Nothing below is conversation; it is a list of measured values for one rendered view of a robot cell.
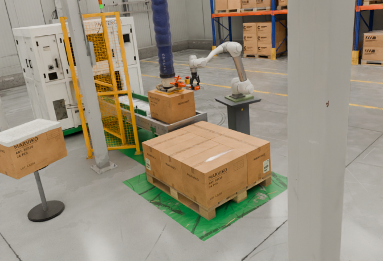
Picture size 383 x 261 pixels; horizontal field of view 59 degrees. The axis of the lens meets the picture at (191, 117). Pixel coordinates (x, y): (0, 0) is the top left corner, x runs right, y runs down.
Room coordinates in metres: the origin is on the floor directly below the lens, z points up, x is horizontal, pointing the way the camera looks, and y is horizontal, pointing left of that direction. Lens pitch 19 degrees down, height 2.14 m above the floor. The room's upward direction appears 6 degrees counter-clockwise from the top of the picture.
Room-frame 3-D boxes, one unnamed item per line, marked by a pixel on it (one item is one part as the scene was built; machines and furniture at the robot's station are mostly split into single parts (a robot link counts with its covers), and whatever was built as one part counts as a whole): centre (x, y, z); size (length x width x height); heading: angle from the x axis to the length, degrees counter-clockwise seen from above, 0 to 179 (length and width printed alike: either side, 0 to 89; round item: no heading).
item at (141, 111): (5.53, 1.19, 0.60); 1.60 x 0.10 x 0.09; 37
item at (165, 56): (4.78, 0.28, 1.68); 0.22 x 0.22 x 1.04
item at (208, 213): (3.75, -0.11, 0.07); 1.20 x 1.00 x 0.14; 37
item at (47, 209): (3.44, 1.77, 0.31); 0.40 x 0.40 x 0.62
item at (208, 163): (3.75, -0.11, 0.34); 1.20 x 1.00 x 0.40; 37
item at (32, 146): (3.44, 1.77, 0.82); 0.60 x 0.40 x 0.40; 144
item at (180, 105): (4.77, 0.27, 0.75); 0.60 x 0.40 x 0.40; 36
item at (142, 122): (5.22, 1.02, 0.50); 2.31 x 0.05 x 0.19; 37
